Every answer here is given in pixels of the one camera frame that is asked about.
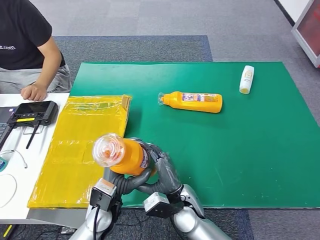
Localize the red panel with white frame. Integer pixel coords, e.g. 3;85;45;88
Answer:
291;0;320;69

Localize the green table mat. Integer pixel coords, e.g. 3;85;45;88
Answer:
69;61;320;210

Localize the person's hand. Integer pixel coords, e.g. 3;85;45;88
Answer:
20;82;48;102

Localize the yellow taped cardboard sheet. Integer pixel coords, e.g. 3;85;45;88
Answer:
27;94;133;210

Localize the black remote controller with screen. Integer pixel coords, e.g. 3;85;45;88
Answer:
7;100;59;150

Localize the white cable loop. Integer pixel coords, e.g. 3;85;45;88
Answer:
0;173;17;210

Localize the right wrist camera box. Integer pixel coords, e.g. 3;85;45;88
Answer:
143;192;173;219

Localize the person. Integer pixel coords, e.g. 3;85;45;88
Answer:
0;0;72;94

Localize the orange detergent bottle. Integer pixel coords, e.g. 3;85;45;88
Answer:
91;133;157;177
158;91;223;114

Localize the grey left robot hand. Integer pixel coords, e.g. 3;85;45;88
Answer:
104;167;152;196

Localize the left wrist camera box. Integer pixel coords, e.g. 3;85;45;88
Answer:
89;178;118;212

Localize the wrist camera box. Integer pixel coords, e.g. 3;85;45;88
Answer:
89;178;118;212
143;192;173;219

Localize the dark laptop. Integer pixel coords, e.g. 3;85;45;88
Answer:
0;106;17;152

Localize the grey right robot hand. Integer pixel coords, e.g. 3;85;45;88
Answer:
130;137;183;197

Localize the thin white cable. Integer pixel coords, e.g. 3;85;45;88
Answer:
0;149;28;169

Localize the small white bottle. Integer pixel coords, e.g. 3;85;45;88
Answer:
238;65;255;95

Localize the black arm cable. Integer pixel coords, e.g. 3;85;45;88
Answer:
92;205;101;240

